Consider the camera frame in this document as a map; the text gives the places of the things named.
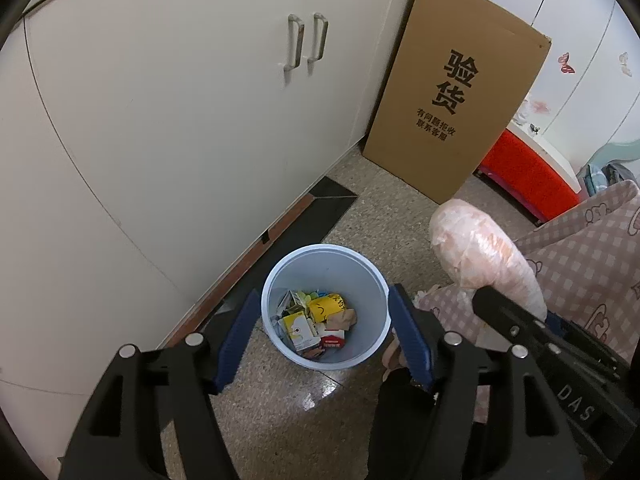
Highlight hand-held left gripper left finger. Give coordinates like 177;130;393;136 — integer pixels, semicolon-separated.
57;289;262;480

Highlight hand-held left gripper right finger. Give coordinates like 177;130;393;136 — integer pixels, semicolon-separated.
388;284;586;480

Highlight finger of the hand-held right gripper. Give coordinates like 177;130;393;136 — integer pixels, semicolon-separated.
545;311;576;336
471;286;551;356

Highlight white yellow carton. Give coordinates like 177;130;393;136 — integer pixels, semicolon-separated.
280;312;323;353

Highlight yellow snack packet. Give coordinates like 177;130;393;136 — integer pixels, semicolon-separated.
306;294;347;325

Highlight light blue trash bin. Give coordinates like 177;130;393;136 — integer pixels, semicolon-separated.
261;244;392;372

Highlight pink checked tablecloth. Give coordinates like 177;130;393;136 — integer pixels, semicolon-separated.
415;180;640;426

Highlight person's black trousers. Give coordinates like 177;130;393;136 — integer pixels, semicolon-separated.
367;370;436;480

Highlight red storage bench white top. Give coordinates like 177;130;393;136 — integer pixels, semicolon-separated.
475;127;586;226

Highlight blue checked pillow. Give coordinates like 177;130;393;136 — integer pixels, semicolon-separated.
582;165;606;196

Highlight grey rolled quilt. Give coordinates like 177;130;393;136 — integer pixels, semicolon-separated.
602;162;638;196

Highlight white low cabinet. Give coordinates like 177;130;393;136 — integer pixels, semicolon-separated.
0;0;421;471

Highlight large cardboard box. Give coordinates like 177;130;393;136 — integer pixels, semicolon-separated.
362;0;552;205

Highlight pale wardrobe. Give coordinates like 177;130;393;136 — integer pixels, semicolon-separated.
470;0;640;171

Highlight mint bunk bed frame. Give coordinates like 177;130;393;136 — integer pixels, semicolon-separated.
575;140;640;181

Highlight metal cabinet handle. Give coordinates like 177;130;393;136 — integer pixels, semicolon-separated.
284;14;305;73
306;12;329;65

